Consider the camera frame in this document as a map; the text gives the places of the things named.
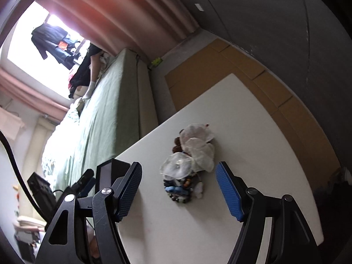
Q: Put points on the small green toy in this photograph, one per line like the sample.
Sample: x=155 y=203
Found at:
x=156 y=61

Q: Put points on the flat brown cardboard sheet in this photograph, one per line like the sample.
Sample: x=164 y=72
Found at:
x=288 y=93

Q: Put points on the pale crumpled duvet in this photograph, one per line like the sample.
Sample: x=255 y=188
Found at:
x=64 y=132

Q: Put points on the clear plastic pouch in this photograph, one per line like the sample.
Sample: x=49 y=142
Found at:
x=176 y=166
x=198 y=133
x=202 y=154

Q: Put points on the narrow pink curtain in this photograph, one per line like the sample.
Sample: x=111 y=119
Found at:
x=33 y=90

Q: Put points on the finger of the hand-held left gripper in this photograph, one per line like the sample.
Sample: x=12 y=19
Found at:
x=82 y=183

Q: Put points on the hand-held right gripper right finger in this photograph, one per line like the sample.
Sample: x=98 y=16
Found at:
x=228 y=192

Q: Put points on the bed with green sheet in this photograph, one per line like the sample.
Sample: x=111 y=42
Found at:
x=110 y=110

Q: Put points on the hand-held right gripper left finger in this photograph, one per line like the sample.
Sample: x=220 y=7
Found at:
x=128 y=191

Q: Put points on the white wall socket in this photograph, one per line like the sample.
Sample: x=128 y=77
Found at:
x=199 y=7

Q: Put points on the black jewelry box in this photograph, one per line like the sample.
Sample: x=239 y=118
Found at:
x=106 y=173

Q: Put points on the white hanging cloth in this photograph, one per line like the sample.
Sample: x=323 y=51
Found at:
x=9 y=121

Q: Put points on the wide pink curtain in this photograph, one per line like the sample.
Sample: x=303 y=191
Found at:
x=118 y=8

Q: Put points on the beige padded headboard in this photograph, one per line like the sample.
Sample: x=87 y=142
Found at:
x=40 y=140

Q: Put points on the dark hanging clothes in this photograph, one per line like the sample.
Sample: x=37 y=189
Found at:
x=52 y=41

